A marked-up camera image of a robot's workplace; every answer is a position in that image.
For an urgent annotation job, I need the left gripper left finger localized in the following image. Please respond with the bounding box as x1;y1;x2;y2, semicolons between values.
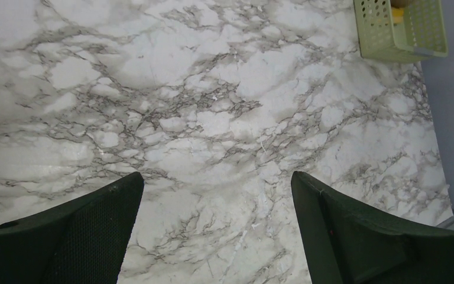
0;172;144;283

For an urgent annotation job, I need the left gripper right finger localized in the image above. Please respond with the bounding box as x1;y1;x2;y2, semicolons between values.
291;172;454;283

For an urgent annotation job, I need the yellow brown towel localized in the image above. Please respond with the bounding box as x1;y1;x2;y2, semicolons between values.
390;0;413;25

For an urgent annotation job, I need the green plastic basket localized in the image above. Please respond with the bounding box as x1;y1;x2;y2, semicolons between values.
354;1;448;63

